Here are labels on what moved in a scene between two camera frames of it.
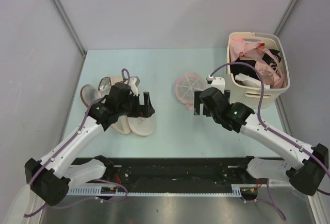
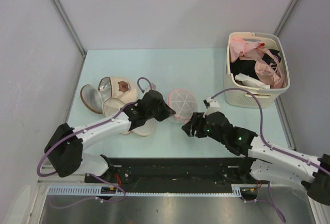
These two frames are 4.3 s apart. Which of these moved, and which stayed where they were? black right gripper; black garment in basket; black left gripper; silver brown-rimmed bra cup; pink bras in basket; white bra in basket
Moved: black right gripper; black left gripper
Stayed: black garment in basket; white bra in basket; pink bras in basket; silver brown-rimmed bra cup
